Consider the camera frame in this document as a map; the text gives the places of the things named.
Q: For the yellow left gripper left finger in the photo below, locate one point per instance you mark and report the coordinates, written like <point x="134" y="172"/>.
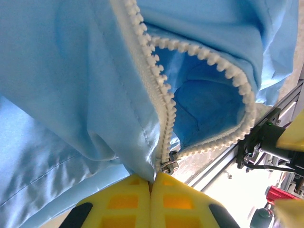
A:
<point x="118" y="209"/>

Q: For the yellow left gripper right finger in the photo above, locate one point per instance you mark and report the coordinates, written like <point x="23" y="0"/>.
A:
<point x="183" y="209"/>

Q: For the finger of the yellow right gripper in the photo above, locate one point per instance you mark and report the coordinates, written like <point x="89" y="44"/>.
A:
<point x="293" y="135"/>
<point x="291" y="213"/>

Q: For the metal zipper slider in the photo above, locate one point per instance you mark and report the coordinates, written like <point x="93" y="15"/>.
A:
<point x="169" y="165"/>

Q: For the light blue zip jacket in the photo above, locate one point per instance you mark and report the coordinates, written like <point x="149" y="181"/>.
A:
<point x="71" y="83"/>

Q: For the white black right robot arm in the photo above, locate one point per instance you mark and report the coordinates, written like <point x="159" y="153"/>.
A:
<point x="259" y="137"/>

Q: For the red metal clamp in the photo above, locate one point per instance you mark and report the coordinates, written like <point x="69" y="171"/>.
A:
<point x="282" y="193"/>

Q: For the grey round knob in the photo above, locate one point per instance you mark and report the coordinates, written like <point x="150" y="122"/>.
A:
<point x="262" y="215"/>

